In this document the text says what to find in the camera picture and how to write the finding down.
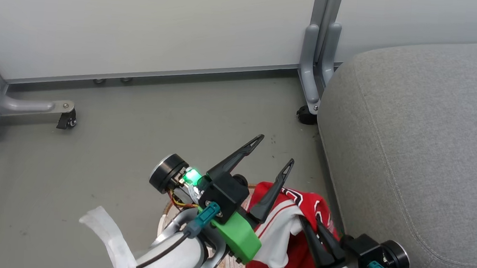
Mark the black white-banded right gripper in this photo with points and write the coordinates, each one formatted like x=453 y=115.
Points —
x=363 y=250

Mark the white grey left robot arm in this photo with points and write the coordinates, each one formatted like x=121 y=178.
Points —
x=177 y=261

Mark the white partition panel behind sofa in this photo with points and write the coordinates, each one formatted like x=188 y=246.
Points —
x=426 y=21

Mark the wide white partition panel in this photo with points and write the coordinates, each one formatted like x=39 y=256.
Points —
x=145 y=20

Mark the grey partition post foot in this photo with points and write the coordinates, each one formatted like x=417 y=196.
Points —
x=319 y=51

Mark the black caster with silver fork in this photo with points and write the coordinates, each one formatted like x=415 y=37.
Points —
x=67 y=120

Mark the white tape strip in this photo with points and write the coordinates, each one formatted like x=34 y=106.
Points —
x=111 y=234

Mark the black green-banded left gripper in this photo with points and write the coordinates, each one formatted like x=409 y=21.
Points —
x=225 y=192

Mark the grey curved partition foot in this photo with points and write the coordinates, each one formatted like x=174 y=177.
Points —
x=19 y=104

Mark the round laundry basket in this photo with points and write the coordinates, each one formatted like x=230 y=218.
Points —
x=164 y=222

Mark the round black caster wheel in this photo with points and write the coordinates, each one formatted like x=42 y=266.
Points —
x=306 y=115

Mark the red white jersey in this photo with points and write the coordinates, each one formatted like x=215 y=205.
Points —
x=292 y=266

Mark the grey fabric sofa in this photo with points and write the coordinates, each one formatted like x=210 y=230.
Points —
x=424 y=157

